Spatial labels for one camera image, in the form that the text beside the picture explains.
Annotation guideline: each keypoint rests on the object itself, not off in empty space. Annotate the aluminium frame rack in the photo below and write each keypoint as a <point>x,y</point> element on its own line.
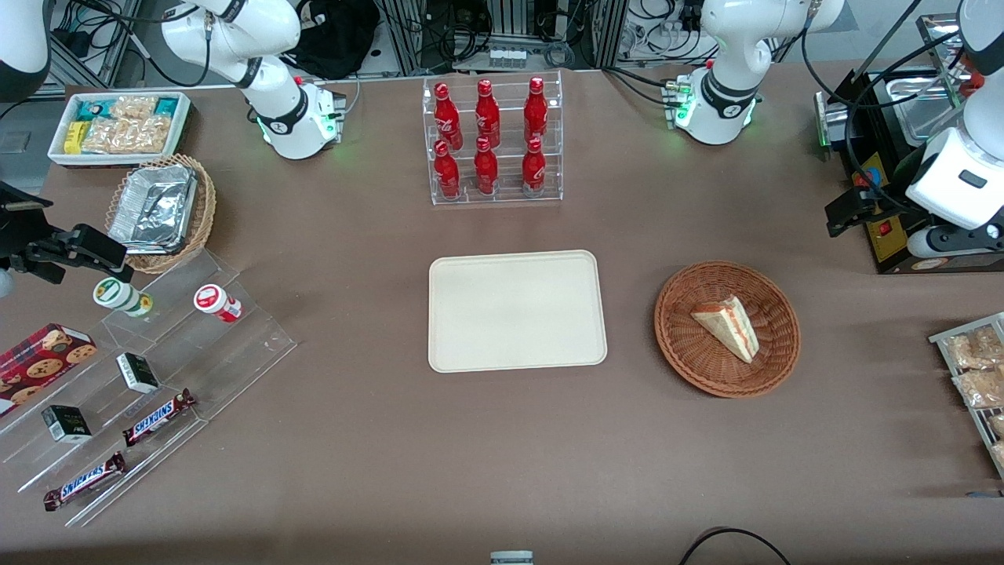
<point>604,31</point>

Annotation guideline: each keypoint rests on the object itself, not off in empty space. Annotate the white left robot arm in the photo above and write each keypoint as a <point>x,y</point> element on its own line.
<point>722,47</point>

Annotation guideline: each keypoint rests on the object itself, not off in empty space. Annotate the light oval wicker basket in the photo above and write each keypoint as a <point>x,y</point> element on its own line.
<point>205,212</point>

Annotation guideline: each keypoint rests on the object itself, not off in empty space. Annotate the clear bag of fried snacks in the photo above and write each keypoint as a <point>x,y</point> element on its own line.
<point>973,349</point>
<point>997,425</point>
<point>980,388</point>
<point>998,455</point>

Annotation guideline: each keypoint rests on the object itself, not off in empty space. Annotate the brown Snickers bar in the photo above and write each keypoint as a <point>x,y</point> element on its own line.
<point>157,417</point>
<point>85,481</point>

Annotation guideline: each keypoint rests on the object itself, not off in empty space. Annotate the clear acrylic bottle rack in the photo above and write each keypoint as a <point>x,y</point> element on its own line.
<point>510,192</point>

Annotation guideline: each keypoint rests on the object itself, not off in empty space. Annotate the small clear snack bag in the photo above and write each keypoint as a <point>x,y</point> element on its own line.
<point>133,107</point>

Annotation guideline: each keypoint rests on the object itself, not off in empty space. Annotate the large clear snack bag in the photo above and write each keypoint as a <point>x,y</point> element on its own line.
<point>125,135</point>

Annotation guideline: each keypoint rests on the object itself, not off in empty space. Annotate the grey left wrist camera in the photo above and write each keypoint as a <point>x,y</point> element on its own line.
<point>949,242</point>

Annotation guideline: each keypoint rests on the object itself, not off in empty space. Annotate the black food warmer machine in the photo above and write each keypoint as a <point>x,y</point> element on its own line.
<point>882,243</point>

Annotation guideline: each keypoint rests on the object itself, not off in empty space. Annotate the triangular sandwich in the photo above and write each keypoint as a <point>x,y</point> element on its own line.
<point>729,326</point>

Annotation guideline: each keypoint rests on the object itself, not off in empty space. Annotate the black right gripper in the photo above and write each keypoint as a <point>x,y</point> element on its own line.
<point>22,234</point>

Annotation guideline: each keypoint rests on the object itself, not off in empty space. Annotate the aluminium foil tray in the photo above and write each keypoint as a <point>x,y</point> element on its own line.
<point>153,208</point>

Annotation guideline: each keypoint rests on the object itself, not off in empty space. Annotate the yellow snack packet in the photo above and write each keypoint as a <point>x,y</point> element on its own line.
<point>75,137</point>

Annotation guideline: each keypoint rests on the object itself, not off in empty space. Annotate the brown round wicker basket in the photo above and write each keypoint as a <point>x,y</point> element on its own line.
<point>698,361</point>

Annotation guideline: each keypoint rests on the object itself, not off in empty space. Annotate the red cola bottle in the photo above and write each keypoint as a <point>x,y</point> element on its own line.
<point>447,114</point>
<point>487,114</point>
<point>533,169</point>
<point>447,173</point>
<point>536,110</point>
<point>485,169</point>

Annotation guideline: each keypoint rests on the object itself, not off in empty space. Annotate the red sausage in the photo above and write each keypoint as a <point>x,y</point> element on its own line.
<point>973,80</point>

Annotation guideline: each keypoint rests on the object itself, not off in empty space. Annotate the black bag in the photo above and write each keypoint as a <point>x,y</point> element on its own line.
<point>337,35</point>

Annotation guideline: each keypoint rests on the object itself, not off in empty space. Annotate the green lid cup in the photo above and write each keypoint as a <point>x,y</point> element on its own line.
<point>118,294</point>

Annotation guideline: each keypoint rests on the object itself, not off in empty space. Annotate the white socket strip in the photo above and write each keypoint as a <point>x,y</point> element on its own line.
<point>507,58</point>

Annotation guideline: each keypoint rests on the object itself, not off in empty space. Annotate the dark blue flat strip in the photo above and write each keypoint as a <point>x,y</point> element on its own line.
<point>987,494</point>

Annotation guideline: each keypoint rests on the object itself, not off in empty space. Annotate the steel warmer pan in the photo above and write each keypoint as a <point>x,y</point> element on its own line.
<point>918,110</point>

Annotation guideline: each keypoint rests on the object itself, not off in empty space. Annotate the red lid cup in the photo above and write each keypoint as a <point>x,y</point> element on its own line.
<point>213,302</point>

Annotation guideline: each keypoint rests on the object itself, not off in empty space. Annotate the small black carton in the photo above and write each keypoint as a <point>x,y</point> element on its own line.
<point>67,424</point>
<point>137,373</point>

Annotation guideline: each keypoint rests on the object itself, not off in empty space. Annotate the teal snack packet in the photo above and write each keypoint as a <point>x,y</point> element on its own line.
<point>92,108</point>
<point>166,106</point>

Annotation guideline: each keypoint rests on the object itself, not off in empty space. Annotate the clear acrylic stepped display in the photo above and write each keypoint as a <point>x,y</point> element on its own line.
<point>235,353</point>

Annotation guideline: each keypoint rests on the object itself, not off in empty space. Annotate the small grey device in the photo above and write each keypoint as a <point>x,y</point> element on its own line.
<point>511,558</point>

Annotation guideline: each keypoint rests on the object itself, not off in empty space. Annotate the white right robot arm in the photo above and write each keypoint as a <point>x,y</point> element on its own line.
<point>274,110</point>

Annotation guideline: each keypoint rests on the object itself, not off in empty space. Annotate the red cookie box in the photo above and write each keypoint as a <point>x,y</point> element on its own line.
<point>39,361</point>

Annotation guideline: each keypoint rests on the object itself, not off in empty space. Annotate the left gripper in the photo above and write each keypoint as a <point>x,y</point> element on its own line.
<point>885,202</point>

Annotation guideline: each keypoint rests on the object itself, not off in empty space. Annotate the white rectangular snack bin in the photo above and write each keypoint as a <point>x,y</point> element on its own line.
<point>59,153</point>

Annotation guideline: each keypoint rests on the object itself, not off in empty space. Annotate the beige plastic tray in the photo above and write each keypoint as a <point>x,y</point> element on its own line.
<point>518,310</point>

